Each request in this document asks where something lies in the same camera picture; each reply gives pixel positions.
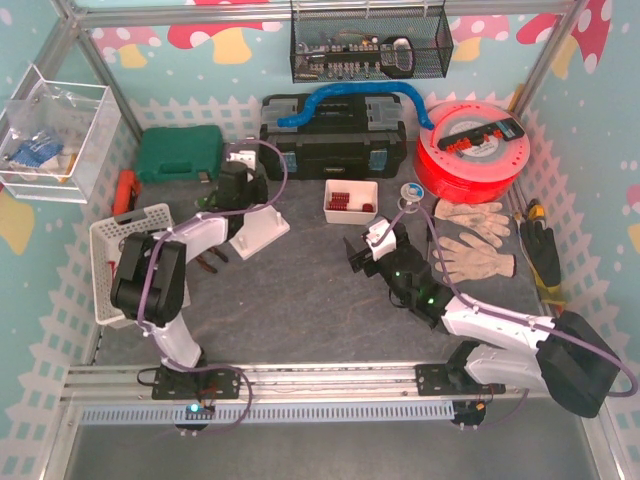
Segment white peg fixture board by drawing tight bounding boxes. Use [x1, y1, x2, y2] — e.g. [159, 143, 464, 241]
[229, 206, 290, 260]

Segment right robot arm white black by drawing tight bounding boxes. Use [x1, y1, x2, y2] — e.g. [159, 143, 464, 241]
[345, 240, 620, 418]

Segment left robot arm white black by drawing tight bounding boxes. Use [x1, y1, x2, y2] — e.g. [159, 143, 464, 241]
[110, 161, 268, 373]

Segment white rectangular parts tray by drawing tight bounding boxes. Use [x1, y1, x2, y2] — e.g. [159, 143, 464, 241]
[323, 179, 379, 225]

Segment red springs in tray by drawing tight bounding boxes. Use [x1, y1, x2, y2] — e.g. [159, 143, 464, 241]
[326, 191, 350, 211]

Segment black small screwdriver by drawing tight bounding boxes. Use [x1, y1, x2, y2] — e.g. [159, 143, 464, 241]
[426, 222, 434, 258]

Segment lower beige work glove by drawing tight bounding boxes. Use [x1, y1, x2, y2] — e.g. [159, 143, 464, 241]
[432, 233, 516, 284]

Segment beige work glove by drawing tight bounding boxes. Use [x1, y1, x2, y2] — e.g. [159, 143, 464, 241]
[432, 233, 516, 284]
[434, 199, 511, 248]

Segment upper beige work glove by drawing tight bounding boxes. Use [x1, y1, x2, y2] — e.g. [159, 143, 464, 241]
[434, 199, 511, 248]

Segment black plastic toolbox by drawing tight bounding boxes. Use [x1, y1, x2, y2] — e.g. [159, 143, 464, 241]
[258, 94, 407, 180]

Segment red filament spool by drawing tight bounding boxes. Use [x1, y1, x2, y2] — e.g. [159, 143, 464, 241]
[413, 100, 530, 204]

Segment black yellow rubber glove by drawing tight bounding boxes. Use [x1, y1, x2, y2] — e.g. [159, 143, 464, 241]
[519, 220, 566, 306]

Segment black red terminal strip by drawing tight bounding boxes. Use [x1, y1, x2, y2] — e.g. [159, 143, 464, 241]
[437, 117, 525, 153]

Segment green plastic tool case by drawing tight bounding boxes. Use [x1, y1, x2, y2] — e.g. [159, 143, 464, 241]
[134, 125, 224, 184]

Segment white perforated plastic basket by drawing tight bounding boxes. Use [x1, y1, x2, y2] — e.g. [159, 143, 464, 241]
[89, 203, 173, 329]

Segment blue white work glove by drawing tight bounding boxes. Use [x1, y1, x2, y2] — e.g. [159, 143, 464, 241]
[9, 130, 64, 169]

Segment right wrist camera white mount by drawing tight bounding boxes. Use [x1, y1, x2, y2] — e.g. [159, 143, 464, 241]
[364, 217, 397, 261]

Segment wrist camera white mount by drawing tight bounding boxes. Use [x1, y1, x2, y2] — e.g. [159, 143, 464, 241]
[364, 217, 397, 261]
[226, 150, 257, 171]

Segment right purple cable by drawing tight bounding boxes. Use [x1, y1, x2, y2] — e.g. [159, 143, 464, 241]
[374, 204, 639, 431]

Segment purple cable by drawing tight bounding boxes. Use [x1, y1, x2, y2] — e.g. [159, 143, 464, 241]
[374, 204, 639, 431]
[136, 138, 289, 436]

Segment small solder wire spool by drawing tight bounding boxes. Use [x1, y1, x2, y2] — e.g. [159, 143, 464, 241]
[397, 182, 425, 214]

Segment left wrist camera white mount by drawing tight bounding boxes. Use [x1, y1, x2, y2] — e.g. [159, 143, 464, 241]
[226, 150, 257, 171]

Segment blue corrugated hose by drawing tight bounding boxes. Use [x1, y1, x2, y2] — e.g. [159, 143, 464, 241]
[277, 81, 436, 132]

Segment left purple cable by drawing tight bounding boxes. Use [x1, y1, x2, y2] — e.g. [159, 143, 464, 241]
[136, 138, 289, 436]

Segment white slotted cable duct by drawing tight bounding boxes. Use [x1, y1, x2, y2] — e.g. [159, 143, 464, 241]
[81, 400, 455, 426]

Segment red handled pliers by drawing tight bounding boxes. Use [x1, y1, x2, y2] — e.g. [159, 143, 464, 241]
[195, 247, 229, 274]

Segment black wire mesh basket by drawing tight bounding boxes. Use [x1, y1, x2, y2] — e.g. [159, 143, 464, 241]
[290, 1, 453, 83]

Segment orange handled tool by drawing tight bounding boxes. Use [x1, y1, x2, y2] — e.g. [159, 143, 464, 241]
[112, 170, 141, 216]

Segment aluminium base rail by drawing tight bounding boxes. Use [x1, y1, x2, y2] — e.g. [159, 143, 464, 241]
[61, 363, 546, 401]

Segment clear acrylic wall box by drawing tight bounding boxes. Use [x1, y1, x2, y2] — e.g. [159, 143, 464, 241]
[1, 65, 121, 204]

